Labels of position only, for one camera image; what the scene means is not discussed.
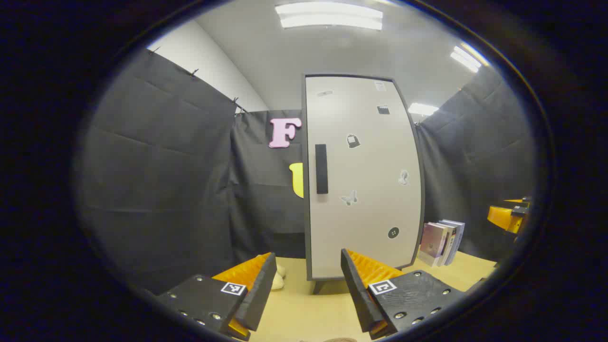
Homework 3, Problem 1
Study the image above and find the white book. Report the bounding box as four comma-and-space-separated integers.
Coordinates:
436, 221, 458, 266

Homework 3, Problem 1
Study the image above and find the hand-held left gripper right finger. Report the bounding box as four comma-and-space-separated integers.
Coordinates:
340, 248, 467, 340

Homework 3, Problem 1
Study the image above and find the blue grey book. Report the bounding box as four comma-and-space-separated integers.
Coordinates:
439, 219, 466, 266

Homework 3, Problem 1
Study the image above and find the pale yellow soft toy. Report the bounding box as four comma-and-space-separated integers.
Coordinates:
271, 264, 287, 291

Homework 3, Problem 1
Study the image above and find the black backdrop cloth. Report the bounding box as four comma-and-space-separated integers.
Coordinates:
74, 47, 540, 295

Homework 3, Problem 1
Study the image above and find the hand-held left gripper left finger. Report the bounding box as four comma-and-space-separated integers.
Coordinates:
153, 252, 278, 342

